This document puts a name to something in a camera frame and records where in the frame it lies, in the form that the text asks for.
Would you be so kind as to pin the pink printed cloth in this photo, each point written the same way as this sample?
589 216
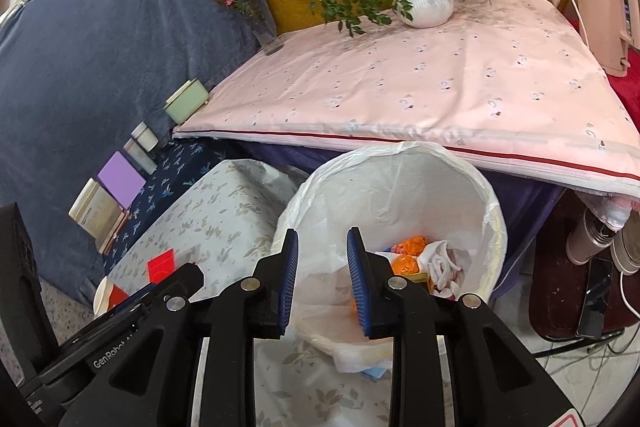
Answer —
450 82

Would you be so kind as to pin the white lidded jar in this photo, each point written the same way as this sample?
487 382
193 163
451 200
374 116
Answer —
146 137

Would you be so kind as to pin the dark red stool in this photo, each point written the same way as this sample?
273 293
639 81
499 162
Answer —
555 287

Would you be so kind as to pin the pink electric kettle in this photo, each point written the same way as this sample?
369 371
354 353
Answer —
600 17

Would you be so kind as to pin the white round container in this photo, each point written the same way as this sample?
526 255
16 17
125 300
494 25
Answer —
627 249

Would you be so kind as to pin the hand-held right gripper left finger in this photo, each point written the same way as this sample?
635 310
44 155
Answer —
290 277

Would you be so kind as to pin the trash bin with white bag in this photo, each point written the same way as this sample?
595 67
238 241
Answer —
400 187

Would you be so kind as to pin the red cloth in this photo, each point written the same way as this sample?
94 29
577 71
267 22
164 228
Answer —
627 97

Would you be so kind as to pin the blue-grey cloth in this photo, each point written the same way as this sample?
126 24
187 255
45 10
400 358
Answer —
100 57

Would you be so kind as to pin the red paper box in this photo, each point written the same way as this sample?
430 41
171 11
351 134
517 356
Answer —
162 266

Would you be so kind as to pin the white cloth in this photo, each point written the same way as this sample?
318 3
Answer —
445 262

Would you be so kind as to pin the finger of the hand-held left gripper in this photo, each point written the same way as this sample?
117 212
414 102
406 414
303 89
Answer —
180 282

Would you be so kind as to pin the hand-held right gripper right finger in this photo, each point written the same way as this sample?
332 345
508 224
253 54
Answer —
357 282

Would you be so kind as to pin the floral tablecloth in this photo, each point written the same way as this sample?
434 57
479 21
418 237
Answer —
210 217

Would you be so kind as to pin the glass vase with pink flowers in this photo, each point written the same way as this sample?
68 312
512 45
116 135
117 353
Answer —
265 32

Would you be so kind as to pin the orange plastic bag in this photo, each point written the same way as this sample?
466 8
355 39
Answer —
412 244

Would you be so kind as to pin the green tin box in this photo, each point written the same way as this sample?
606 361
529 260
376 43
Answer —
187 104

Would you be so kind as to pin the silver thermos flask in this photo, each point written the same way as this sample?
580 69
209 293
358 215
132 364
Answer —
582 239

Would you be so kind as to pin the red and white paper cup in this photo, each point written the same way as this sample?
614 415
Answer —
102 297

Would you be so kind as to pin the open beige book box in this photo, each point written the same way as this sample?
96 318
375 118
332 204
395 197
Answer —
97 212

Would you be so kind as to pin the dark blue patterned cloth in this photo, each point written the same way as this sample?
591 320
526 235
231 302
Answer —
170 187

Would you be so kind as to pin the black phone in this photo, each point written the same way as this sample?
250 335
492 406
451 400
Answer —
597 297

